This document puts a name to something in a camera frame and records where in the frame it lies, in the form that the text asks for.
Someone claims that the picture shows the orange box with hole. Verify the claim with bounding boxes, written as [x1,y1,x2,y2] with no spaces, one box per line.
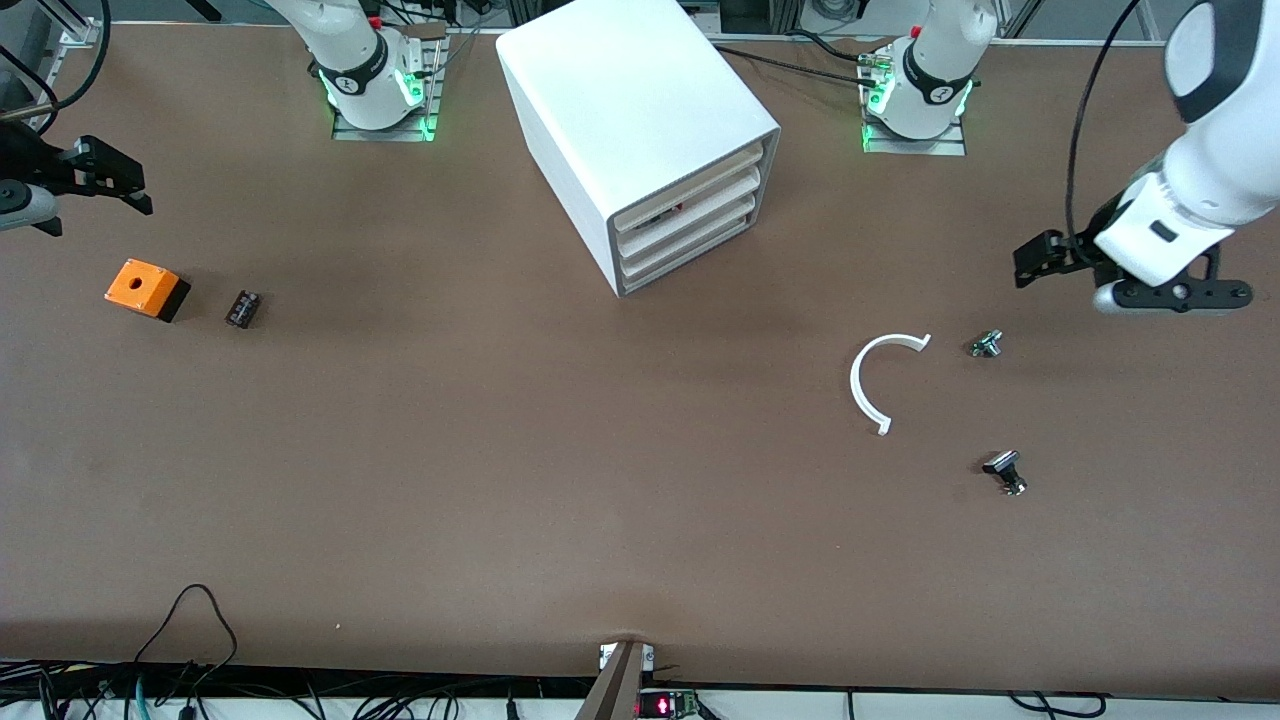
[104,259,192,323]

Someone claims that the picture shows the small metal bolt lower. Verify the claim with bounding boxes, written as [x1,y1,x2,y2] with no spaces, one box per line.
[982,450,1028,497]

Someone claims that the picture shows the white curved plastic arc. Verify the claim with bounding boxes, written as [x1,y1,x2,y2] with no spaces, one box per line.
[850,333,933,437]

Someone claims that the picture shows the small red LED device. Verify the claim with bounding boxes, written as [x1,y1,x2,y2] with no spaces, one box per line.
[636,688,703,720]

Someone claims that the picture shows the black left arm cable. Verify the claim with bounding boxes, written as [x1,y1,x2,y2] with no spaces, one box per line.
[1064,0,1144,251]

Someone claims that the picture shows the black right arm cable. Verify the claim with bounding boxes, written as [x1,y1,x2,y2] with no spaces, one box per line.
[0,0,111,127]

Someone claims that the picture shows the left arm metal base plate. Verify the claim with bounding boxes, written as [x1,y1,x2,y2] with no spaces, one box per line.
[862,45,969,157]

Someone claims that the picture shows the black cable to arm base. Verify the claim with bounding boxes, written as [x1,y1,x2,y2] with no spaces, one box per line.
[712,44,886,89]

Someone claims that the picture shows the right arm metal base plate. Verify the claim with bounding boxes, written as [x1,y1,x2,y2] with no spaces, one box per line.
[332,35,449,142]

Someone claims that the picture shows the looped black cable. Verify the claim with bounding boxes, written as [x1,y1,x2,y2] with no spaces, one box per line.
[135,584,239,691]

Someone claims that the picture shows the tangled black cables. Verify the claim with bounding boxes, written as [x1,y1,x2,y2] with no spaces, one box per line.
[0,655,601,720]

